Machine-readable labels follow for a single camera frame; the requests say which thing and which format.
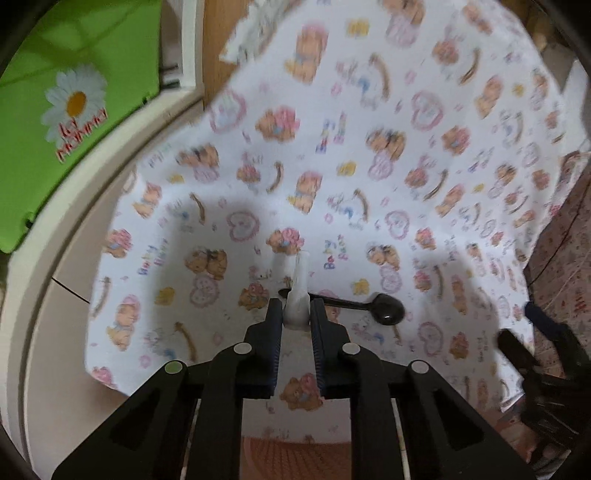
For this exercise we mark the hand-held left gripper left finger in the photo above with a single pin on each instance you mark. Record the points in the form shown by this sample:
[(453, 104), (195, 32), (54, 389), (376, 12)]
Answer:
[(275, 350)]

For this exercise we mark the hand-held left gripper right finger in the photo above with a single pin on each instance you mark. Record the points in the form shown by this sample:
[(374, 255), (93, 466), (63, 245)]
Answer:
[(317, 350)]

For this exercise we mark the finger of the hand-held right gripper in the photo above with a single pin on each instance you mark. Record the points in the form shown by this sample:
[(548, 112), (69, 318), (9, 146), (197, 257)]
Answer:
[(517, 348), (554, 332)]

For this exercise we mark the black plastic spoon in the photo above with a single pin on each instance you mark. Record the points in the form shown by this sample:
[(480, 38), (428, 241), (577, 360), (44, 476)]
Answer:
[(388, 310)]

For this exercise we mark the pink patterned blanket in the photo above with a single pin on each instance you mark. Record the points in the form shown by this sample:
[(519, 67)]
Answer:
[(563, 258)]

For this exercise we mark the orange textured mat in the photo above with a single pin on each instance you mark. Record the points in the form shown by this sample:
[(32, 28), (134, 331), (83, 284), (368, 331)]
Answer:
[(291, 457)]

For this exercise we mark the bear printed white cloth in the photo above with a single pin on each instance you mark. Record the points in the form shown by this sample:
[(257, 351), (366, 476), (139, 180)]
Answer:
[(369, 184)]

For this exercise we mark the white shelf unit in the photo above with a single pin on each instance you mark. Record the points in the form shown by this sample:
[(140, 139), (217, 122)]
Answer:
[(60, 346)]

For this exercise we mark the brown wooden panel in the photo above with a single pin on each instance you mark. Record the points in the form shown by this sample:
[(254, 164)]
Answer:
[(214, 69)]

